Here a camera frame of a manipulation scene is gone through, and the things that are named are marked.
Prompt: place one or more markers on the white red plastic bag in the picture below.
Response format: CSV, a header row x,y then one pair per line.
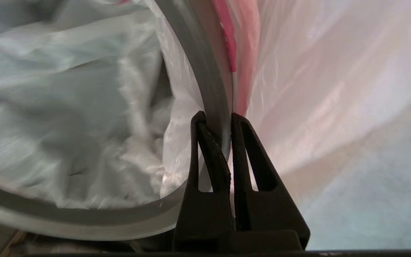
x,y
84,107

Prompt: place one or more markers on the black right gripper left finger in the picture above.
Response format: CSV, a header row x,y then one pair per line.
x,y
205,214

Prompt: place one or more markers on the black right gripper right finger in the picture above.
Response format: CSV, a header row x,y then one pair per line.
x,y
269,214

